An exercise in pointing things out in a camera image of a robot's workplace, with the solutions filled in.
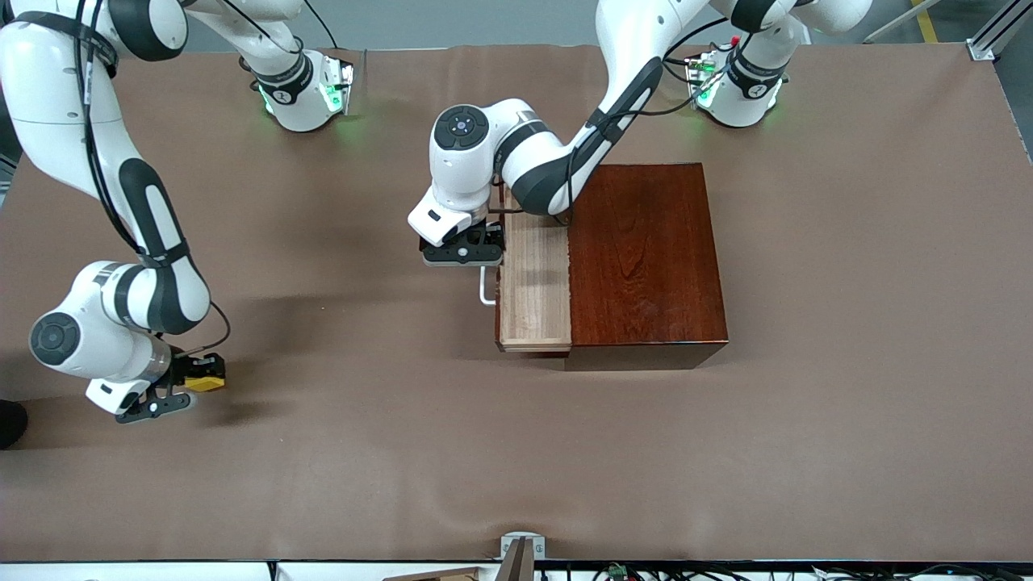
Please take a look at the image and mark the black foam cylinder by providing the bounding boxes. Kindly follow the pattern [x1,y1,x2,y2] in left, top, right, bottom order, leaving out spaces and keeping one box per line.
[0,399,30,451]

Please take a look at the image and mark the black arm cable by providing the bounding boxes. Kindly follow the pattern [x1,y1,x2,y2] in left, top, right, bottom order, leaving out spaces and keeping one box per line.
[71,0,233,357]
[562,16,739,223]

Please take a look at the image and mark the light wooden board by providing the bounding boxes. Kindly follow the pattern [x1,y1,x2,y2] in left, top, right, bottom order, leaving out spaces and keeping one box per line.
[383,566,487,581]

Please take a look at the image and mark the dark red wooden cabinet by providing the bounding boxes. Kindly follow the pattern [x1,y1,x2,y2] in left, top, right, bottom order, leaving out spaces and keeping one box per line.
[563,163,730,372]

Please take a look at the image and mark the aluminium frame profile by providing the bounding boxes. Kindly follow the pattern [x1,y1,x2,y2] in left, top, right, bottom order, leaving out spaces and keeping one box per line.
[967,0,1033,63]

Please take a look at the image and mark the light wood drawer white handle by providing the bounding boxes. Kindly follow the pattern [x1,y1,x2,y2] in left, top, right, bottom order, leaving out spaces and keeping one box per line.
[479,189,575,354]

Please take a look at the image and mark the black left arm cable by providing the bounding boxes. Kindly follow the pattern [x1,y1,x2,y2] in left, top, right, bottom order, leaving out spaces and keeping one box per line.
[562,16,739,223]

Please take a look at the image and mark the brown table mat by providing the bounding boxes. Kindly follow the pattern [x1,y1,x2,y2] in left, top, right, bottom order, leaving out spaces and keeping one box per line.
[0,44,1033,564]

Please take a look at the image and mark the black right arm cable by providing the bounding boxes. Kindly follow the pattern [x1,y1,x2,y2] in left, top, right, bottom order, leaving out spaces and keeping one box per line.
[71,0,233,357]

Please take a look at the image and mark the grey metal table bracket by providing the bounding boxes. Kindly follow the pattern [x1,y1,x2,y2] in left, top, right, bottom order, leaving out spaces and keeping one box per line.
[494,532,547,581]

